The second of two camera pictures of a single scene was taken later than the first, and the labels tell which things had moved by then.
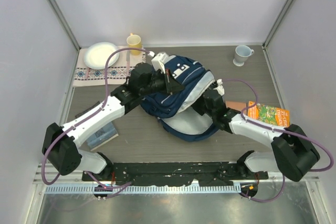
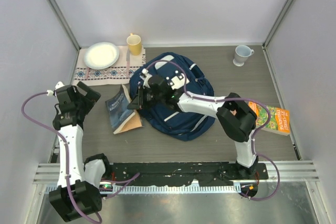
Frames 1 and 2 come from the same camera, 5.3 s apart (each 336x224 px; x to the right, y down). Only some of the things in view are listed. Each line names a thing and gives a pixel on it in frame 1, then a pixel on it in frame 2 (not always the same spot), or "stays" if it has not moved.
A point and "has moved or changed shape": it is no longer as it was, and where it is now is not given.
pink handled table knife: [127, 61] stays
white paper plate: [95, 55] stays
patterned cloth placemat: [85, 76] stays
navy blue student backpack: [175, 112] has moved or changed shape
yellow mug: [134, 41] stays
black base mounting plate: [168, 173] stays
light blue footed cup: [241, 53] stays
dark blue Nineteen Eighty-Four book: [108, 133] → [122, 118]
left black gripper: [174, 86] → [90, 103]
